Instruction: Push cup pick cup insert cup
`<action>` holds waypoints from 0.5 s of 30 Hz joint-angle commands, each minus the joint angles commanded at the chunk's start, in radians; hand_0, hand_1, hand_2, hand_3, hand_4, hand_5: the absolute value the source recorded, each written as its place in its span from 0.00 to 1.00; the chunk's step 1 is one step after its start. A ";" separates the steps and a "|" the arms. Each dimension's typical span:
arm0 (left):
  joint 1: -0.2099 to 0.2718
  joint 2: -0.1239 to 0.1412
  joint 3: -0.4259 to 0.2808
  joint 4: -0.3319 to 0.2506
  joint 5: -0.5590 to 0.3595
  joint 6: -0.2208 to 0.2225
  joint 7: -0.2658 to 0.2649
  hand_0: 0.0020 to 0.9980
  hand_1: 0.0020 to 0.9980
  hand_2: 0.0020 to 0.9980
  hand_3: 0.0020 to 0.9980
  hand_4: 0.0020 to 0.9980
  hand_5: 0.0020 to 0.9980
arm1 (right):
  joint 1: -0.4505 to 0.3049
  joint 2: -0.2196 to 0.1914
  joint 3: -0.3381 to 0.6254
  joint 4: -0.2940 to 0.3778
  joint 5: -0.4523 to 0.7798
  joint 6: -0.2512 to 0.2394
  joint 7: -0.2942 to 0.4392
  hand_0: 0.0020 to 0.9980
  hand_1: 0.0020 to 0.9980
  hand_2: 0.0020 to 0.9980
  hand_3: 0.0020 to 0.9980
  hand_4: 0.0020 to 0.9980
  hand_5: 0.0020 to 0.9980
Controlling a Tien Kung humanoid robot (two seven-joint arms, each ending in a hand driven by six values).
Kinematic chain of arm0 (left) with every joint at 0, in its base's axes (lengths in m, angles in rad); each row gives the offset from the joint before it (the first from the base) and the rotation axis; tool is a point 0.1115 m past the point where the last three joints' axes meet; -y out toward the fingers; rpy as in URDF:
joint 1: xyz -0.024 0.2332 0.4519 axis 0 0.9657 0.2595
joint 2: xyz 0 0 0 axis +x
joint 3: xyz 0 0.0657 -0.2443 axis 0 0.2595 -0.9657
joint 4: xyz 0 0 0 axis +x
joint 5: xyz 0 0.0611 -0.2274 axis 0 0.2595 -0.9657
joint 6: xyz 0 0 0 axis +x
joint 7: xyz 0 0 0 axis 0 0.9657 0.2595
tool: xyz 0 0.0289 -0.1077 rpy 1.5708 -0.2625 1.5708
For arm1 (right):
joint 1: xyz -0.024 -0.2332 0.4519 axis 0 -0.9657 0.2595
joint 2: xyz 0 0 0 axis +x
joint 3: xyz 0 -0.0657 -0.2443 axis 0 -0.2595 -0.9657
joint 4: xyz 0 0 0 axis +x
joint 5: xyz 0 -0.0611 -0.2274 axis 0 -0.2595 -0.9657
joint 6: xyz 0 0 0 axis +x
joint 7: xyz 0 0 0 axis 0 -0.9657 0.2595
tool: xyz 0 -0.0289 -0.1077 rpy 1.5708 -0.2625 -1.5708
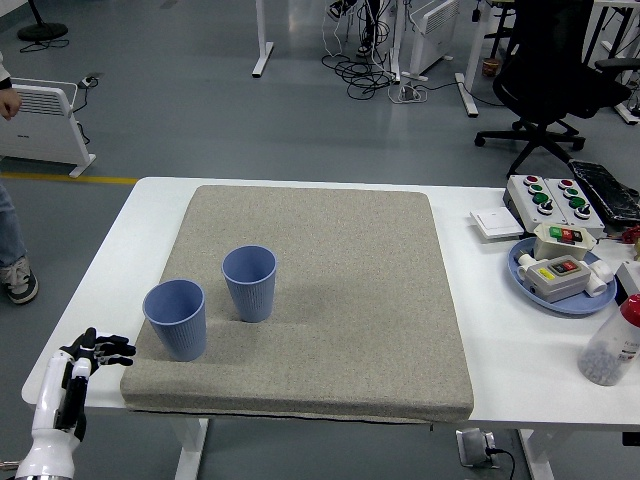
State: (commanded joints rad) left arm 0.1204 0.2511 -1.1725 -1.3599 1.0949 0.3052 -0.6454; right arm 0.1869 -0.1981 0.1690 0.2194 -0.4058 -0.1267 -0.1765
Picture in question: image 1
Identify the white wall switch plate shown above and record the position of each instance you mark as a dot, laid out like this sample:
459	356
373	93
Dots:
495	222

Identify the white panel heater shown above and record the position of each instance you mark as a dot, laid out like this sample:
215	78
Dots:
40	130
432	35

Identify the person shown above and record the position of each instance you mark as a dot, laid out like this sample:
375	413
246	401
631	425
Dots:
369	20
10	235

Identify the black office chair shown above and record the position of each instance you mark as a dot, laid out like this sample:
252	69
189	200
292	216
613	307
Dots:
545	60

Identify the blue round plate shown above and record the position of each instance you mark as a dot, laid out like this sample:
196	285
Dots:
575	306

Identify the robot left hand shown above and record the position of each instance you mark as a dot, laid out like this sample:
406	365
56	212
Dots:
50	415

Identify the grey floor socket box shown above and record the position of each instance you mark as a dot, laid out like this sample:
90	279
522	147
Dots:
472	447

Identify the white desk leg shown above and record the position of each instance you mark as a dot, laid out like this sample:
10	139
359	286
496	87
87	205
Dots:
262	50
470	75

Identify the white power strip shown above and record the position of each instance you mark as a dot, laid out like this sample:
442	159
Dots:
409	93
91	79

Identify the grey-brown fabric mat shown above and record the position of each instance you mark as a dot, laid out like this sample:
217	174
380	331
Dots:
325	300

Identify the blue ribbed plastic cup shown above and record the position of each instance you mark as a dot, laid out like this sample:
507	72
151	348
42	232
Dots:
175	330
250	295

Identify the white table leg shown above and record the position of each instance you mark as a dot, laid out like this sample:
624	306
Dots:
190	450
537	457

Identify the white box green red buttons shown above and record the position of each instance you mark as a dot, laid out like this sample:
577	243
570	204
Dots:
550	247

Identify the grey box yellow red buttons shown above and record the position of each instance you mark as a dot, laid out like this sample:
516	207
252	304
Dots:
560	285

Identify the black fan stand base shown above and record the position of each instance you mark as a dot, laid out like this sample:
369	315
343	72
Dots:
42	31

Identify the black wrapped keyboard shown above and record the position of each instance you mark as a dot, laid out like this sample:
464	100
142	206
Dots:
605	190

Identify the white push-button control box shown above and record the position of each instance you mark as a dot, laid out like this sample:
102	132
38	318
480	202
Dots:
522	202
592	223

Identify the clear bottle red cap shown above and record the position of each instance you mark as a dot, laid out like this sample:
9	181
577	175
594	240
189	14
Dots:
607	350

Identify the small brown pot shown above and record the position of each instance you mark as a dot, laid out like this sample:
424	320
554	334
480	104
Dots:
491	67

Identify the person's hand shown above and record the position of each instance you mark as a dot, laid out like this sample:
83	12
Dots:
7	105

